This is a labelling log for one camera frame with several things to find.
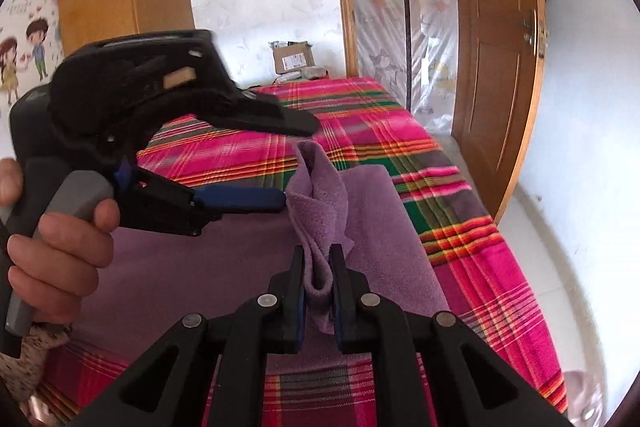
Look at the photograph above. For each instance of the translucent mesh door curtain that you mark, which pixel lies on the translucent mesh door curtain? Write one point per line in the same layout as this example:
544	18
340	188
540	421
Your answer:
410	47

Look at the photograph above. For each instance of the orange wooden door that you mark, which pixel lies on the orange wooden door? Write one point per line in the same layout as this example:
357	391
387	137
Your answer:
498	91

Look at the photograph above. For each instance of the person's left hand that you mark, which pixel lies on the person's left hand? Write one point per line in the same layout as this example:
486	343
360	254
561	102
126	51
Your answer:
56	271

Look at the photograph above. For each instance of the pink plaid bed sheet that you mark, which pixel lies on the pink plaid bed sheet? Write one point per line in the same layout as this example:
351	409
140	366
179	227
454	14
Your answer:
361	125

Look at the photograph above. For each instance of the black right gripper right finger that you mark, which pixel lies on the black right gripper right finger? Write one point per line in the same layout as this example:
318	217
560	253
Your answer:
429	371

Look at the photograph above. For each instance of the purple fleece garment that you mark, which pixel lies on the purple fleece garment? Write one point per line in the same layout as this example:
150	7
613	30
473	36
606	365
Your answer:
155	279

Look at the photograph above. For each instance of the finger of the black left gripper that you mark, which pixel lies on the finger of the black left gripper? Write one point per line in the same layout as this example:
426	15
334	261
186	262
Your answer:
240	199
258	112

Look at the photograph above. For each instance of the brown cardboard box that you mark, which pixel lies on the brown cardboard box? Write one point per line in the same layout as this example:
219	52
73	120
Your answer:
289	56

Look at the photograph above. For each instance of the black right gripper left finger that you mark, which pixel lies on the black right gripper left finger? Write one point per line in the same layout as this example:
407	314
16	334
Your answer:
209	372

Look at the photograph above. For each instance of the metal door handle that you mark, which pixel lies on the metal door handle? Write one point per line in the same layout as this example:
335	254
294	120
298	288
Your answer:
536	33

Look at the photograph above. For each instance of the cartoon couple wall sticker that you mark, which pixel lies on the cartoon couple wall sticker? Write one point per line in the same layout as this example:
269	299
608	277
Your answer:
31	46

